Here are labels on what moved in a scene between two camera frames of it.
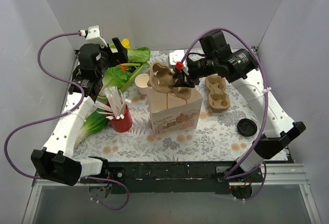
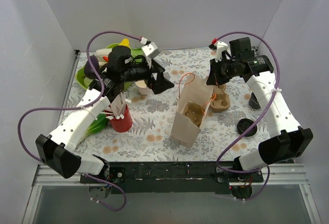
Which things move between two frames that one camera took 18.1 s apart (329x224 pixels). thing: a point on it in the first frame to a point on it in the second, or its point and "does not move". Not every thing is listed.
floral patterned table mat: [161, 113] does not move
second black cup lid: [247, 127] does not move
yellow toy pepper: [125, 43] does not move
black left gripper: [117, 52] to [153, 77]
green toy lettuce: [114, 76] to [99, 124]
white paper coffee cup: [141, 81] does not move
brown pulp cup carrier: [218, 99] does not move
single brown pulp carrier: [161, 79] to [194, 112]
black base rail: [173, 177] does not move
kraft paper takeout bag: [170, 113] to [194, 104]
